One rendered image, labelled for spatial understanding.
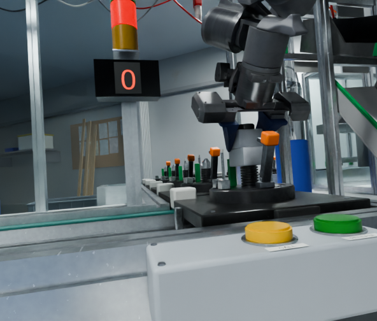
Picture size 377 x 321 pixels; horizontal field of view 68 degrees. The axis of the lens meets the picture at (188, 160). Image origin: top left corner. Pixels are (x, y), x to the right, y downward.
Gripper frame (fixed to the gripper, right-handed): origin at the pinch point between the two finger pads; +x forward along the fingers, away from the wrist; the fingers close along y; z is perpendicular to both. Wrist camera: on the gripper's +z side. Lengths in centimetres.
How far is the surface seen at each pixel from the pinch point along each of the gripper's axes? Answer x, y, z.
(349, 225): -6.3, 2.0, -25.8
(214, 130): 199, -128, 337
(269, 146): -2.9, 0.2, -8.5
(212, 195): 7.1, 6.9, -7.1
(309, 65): -3.0, -29.8, 28.9
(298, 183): 57, -59, 46
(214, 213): 1.2, 10.3, -16.3
